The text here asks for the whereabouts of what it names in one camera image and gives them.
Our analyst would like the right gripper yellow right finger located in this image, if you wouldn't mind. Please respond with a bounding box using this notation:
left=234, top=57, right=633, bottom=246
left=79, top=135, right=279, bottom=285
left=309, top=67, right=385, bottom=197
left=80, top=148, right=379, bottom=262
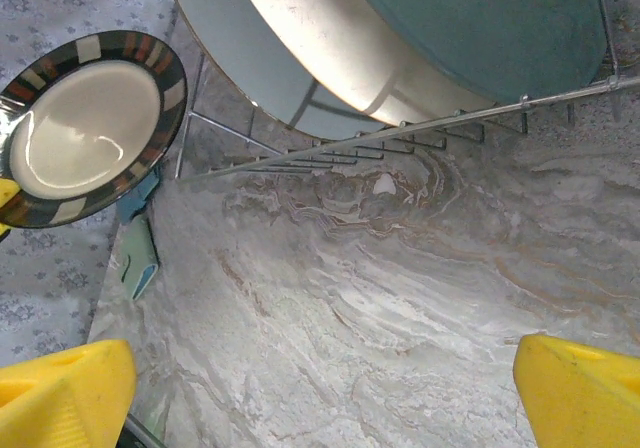
left=513, top=333, right=640, bottom=448

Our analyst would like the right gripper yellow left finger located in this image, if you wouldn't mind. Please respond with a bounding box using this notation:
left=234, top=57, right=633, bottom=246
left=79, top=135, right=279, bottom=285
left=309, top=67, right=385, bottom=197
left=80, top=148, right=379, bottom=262
left=0, top=337, right=139, bottom=448

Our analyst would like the cream plate with striped rim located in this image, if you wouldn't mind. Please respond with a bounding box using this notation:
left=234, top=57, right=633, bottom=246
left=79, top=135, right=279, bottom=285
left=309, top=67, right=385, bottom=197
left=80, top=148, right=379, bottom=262
left=0, top=30, right=190, bottom=229

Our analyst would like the grey plate with white reindeer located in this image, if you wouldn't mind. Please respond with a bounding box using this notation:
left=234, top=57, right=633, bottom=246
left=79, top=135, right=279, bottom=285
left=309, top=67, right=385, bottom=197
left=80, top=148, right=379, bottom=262
left=162, top=0, right=501, bottom=142

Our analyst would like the plain teal plate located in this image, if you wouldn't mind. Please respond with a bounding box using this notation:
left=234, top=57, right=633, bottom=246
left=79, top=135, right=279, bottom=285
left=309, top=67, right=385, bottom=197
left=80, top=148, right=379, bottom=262
left=342, top=0, right=609, bottom=105

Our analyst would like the teal blue plastic object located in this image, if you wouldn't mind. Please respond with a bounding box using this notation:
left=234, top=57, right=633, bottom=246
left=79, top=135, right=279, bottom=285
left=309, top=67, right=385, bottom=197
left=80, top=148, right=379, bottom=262
left=115, top=165, right=162, bottom=224

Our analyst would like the light green plastic holder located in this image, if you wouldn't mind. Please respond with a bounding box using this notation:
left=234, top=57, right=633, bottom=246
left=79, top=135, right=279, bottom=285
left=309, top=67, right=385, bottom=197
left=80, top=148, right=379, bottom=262
left=119, top=212, right=161, bottom=303

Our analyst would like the aluminium mounting rail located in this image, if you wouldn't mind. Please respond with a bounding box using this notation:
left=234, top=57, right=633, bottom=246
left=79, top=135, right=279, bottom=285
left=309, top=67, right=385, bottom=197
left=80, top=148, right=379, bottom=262
left=124, top=412, right=164, bottom=447

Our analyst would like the wire metal dish rack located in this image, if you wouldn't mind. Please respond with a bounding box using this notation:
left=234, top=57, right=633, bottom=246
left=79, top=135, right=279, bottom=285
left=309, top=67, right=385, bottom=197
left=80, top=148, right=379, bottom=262
left=137, top=0, right=640, bottom=184

